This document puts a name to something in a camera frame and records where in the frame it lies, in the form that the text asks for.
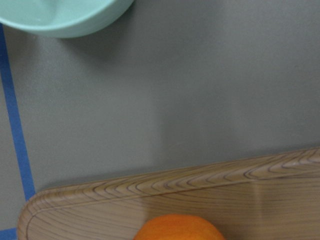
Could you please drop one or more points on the green bowl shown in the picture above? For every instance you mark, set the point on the green bowl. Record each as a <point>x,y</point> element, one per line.
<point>61,18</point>

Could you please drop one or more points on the orange fruit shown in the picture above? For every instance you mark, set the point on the orange fruit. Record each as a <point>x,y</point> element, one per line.
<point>178,227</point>

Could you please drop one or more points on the wooden cutting board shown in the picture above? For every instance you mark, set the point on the wooden cutting board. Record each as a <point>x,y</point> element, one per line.
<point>273,197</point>

